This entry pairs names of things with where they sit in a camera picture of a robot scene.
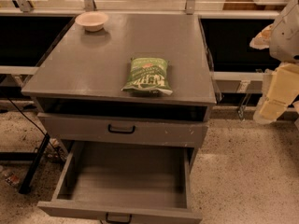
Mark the green jalapeno chip bag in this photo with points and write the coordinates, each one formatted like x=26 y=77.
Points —
x=148 y=75

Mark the black table leg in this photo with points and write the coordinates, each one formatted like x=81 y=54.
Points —
x=25 y=185

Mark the metal bracket under shelf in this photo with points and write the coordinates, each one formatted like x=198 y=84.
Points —
x=242 y=88

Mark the black top drawer handle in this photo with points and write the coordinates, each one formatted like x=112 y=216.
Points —
x=121 y=130

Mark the grey drawer cabinet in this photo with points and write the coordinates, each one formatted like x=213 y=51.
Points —
x=85 y=73

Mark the small red floor debris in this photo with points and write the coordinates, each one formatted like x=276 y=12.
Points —
x=12 y=179

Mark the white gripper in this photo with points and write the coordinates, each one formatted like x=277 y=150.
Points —
x=286 y=34

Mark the black drawer handle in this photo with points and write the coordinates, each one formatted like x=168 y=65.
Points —
x=118 y=219
x=121 y=130

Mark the open grey middle drawer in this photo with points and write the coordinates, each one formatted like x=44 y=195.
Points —
x=150 y=183

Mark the closed grey top drawer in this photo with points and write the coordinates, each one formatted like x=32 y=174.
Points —
x=147 y=132

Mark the black middle drawer handle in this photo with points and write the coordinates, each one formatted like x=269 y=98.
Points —
x=118 y=219

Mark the beige bowl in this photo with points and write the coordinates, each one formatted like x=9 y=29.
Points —
x=92 y=21

